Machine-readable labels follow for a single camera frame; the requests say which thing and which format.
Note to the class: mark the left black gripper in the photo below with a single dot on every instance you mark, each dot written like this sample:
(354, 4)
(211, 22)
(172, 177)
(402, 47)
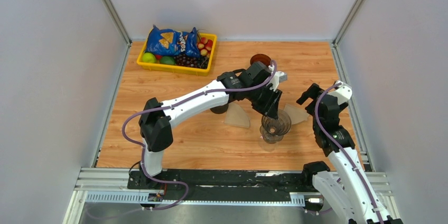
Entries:
(271, 108)

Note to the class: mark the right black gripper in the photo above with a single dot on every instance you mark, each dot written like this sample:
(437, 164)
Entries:
(310, 93)

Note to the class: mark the paper coffee filter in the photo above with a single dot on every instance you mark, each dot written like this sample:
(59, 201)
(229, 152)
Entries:
(296, 114)

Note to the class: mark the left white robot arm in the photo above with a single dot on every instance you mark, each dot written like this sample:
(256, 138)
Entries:
(160, 118)

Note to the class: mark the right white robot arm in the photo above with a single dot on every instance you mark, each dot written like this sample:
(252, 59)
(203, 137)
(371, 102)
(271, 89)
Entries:
(341, 159)

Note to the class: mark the clear glass dripper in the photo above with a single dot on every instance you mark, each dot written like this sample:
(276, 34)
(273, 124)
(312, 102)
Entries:
(273, 130)

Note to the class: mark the paper filter on table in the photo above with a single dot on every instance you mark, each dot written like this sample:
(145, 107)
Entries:
(236, 116)

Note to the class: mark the brown amber dripper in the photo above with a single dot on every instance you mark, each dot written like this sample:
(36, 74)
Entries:
(263, 58)

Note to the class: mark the red rimmed glass server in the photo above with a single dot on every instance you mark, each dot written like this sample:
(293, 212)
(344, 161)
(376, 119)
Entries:
(219, 109)

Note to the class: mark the yellow plastic bin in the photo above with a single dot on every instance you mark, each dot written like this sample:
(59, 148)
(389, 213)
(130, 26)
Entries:
(179, 69)

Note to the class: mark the dark grape bunch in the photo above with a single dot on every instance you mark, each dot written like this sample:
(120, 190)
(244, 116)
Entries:
(183, 60)

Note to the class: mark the red apples pile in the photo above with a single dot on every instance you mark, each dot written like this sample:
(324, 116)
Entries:
(205, 46)

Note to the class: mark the green avocado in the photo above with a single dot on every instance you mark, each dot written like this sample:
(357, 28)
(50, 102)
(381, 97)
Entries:
(167, 60)

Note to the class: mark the blue chips bag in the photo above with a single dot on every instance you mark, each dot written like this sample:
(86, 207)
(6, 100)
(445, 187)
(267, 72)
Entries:
(168, 42)

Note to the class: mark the green lime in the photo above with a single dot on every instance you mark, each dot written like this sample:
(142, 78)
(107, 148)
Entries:
(148, 57)

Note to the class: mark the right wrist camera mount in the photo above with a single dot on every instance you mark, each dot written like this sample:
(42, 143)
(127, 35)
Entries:
(342, 91)

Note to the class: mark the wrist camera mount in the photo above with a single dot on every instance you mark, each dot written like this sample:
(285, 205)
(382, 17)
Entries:
(342, 91)
(277, 78)

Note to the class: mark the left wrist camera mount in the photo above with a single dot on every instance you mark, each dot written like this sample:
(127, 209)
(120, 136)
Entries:
(277, 78)

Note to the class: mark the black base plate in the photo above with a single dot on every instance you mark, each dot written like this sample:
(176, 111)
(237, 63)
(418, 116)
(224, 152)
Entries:
(174, 187)

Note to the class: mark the aluminium frame rail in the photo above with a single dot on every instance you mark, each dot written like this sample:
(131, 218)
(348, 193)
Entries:
(104, 185)

